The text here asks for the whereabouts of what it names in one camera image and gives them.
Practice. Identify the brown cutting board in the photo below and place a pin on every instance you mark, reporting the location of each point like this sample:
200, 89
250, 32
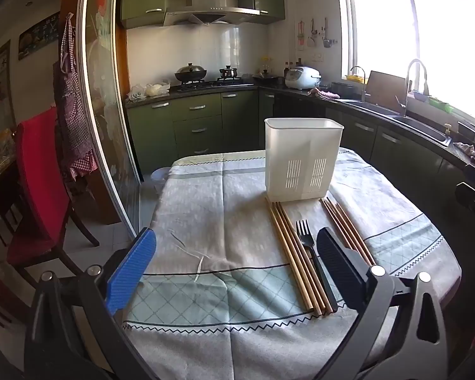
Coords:
386, 87

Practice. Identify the black kitchen countertop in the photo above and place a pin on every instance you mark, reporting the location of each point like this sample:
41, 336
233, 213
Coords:
384, 113

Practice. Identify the pink dish cloth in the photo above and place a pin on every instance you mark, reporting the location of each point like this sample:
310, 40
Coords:
323, 93

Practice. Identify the grey checked tablecloth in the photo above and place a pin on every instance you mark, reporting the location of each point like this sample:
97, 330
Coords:
221, 221

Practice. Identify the dark sauce bottles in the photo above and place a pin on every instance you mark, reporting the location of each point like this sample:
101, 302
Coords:
293, 66

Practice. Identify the white rice cooker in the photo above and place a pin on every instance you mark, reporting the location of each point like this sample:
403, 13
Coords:
303, 77

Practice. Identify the small steel faucet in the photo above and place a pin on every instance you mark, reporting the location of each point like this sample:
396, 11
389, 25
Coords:
361, 81

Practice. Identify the tan wooden chopstick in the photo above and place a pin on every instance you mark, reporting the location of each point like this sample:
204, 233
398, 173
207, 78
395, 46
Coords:
312, 277
291, 221
297, 259
289, 255

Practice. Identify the green plastic box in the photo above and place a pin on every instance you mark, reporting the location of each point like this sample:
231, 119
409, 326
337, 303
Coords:
440, 105

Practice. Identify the steel kitchen sink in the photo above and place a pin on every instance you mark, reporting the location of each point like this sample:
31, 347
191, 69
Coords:
403, 122

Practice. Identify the red covered chair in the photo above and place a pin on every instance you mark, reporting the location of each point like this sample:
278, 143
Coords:
39, 182

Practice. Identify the black wall clock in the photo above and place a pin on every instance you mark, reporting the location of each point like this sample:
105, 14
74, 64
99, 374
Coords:
39, 35

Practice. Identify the green base cabinets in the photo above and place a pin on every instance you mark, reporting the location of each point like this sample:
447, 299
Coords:
206, 122

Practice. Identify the black gas stove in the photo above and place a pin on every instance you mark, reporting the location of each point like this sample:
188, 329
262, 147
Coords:
209, 82

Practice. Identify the black frying pan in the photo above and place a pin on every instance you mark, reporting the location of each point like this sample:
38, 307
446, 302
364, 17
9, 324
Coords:
266, 77

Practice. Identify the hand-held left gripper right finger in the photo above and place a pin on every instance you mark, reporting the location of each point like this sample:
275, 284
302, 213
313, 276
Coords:
338, 269

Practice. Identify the checked apron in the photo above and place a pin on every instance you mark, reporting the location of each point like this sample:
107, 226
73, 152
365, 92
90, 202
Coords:
73, 111

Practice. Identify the dark brown wooden chopstick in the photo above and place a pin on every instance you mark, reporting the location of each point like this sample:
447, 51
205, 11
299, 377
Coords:
342, 225
348, 229
333, 221

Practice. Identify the kitchen window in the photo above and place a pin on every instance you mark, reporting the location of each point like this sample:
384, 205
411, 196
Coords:
439, 39

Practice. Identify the tall steel faucet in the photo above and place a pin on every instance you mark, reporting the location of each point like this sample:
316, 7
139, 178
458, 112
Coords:
411, 79

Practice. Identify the black plastic fork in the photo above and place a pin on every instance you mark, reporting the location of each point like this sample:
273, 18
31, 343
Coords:
305, 241

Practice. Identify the pale plastic basin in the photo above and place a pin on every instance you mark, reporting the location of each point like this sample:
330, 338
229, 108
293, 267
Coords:
160, 178

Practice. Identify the black wok with lid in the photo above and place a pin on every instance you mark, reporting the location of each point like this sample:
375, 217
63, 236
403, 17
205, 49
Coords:
190, 73

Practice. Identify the brown chopstick with red end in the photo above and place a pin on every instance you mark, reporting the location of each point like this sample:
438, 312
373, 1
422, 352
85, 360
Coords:
354, 229

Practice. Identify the steel range hood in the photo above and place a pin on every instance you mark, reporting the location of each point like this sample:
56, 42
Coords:
209, 2

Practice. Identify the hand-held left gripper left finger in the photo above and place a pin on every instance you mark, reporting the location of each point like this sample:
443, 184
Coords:
131, 271

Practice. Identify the small black pot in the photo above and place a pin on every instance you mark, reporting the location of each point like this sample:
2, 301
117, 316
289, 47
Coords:
228, 72

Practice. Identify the yellow sponge holder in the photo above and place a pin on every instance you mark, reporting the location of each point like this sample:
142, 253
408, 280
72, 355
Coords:
355, 78

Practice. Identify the hanging kitchen utensils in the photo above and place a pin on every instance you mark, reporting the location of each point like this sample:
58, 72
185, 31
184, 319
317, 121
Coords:
316, 33

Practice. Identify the white wall outlet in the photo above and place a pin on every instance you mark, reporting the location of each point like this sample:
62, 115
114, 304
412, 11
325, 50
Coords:
318, 56

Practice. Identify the sliding glass door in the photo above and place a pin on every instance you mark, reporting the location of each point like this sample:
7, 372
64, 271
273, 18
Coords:
111, 107

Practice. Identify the grey rag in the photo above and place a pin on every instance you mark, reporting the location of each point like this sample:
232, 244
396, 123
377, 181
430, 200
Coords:
468, 151

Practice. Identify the white plastic utensil holder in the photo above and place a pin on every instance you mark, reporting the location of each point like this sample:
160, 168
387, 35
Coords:
301, 158

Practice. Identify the white plastic bags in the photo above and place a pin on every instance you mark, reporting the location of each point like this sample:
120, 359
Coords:
150, 90

